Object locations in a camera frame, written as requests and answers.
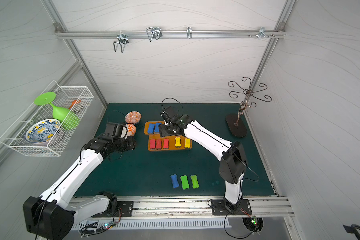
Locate orange utensil in basket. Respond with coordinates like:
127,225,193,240
69,100,81,110

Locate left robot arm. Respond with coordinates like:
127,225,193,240
23,123,136,240

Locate metal double hook left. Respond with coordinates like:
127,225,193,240
113,32,129,53

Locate white wire basket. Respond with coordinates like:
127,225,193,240
0,81,94,157

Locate orange leaf bowl near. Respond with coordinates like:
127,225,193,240
126,124,137,137

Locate wooden two-tier shelf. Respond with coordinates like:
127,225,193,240
144,121,193,152

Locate copper wire hanger stand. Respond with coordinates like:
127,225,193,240
226,81,272,138

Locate yellow eraser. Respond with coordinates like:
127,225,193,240
175,137,182,148
184,138,191,149

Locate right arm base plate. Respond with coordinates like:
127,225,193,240
208,199,253,216

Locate aluminium top rail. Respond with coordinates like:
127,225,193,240
56,29,287,40

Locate white vent strip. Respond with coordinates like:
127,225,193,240
71,218,233,231

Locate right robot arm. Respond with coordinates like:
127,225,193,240
159,106,247,211

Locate red eraser middle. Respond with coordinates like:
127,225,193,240
156,139,162,150

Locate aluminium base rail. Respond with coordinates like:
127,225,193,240
118,196,295,220

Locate blue eraser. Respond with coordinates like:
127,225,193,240
154,122,162,134
170,174,180,189
147,123,156,135

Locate blue yellow ceramic bowl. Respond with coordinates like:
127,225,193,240
25,119,61,144

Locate green eraser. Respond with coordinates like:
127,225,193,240
180,175,190,190
190,175,200,189

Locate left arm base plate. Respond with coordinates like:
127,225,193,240
92,201,134,218

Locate left base cable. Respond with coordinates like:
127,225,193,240
79,206,123,238

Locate red eraser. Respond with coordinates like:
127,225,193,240
162,139,170,149
149,139,156,150
156,139,162,150

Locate right base cable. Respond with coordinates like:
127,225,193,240
206,195,263,239

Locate red eraser left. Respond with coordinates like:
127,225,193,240
149,139,156,150

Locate small metal hook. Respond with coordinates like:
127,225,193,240
186,27,192,39

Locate metal hook middle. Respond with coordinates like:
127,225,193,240
146,27,163,42

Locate base cable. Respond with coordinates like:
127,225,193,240
79,206,123,238
206,195,263,239

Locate green plastic goblet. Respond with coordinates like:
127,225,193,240
34,92,80,130

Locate red eraser right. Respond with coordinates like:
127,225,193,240
162,139,170,149

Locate orange patterned bowl far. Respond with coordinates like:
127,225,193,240
125,111,142,125

